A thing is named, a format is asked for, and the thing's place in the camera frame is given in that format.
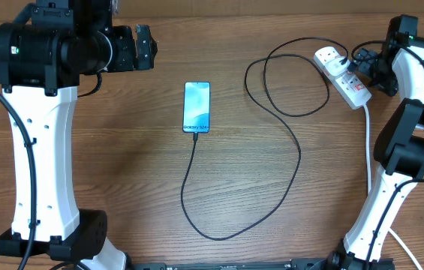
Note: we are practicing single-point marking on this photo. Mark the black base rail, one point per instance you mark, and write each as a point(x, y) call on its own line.
point(294, 264)

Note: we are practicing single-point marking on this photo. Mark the white charger plug adapter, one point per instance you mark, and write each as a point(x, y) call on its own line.
point(337, 66)

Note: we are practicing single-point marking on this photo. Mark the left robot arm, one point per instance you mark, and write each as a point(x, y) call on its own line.
point(43, 53)

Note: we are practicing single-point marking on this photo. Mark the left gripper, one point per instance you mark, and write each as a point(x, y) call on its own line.
point(129, 57)

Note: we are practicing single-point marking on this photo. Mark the Samsung Galaxy smartphone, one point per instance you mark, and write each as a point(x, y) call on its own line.
point(196, 108)

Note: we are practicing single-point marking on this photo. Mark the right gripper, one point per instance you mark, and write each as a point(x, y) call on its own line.
point(361, 62)

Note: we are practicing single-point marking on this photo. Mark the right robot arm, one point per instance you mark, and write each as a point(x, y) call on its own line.
point(398, 69)

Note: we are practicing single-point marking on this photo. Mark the white power strip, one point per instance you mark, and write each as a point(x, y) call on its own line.
point(348, 85)

